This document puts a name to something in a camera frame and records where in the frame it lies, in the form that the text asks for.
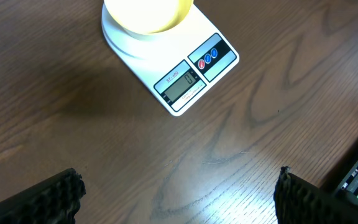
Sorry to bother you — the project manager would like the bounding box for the pale yellow bowl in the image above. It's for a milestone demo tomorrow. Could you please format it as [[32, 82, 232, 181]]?
[[104, 0, 193, 35]]

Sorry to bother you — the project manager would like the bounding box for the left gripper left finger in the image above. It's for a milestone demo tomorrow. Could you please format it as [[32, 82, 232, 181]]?
[[0, 168, 86, 224]]

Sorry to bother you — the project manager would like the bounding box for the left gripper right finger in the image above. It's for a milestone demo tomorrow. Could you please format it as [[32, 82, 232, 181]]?
[[273, 166, 358, 224]]

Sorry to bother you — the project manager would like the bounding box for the white digital kitchen scale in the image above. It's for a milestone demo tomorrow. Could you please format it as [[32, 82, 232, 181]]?
[[101, 3, 239, 116]]

